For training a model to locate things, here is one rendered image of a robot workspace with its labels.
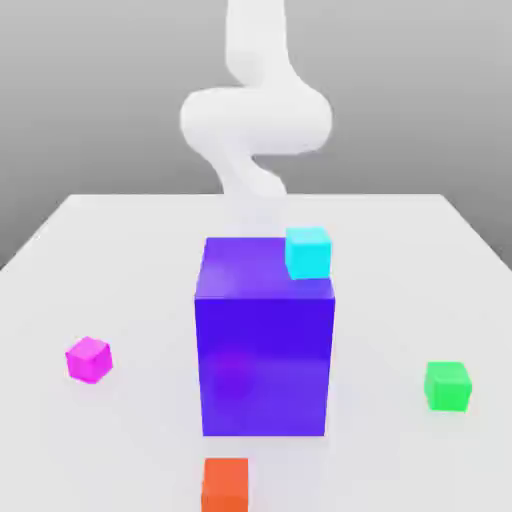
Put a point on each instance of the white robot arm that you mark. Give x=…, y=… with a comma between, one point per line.
x=256, y=116

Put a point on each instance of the small cyan cube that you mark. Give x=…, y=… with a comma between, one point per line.
x=308, y=254

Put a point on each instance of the small magenta cube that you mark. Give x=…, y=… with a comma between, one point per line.
x=88, y=360

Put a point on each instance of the small orange cube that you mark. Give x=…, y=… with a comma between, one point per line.
x=224, y=486

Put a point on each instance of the small green cube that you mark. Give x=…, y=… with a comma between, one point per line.
x=448, y=387

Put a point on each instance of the large purple box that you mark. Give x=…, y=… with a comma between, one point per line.
x=264, y=360

